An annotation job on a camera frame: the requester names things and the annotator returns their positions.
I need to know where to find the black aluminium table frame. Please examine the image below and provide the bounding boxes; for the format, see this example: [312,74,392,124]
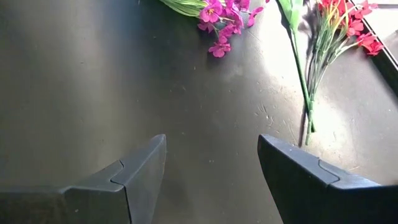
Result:
[348,0,398,103]

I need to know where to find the purple artificial flower bunch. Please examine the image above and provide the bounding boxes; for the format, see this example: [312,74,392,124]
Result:
[158,0,271,58]

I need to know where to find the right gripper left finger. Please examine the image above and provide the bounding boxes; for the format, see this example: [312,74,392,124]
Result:
[0,134,167,224]

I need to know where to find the pink artificial tulip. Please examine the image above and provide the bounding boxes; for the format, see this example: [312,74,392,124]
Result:
[275,0,317,133]

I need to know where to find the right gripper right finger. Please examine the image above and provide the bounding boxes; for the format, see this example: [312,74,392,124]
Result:
[257,134,398,224]

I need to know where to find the red artificial flower bunch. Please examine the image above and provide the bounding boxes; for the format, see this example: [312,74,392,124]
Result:
[305,0,385,146]

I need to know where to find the black table mat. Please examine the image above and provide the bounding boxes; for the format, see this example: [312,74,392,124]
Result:
[0,0,398,224]

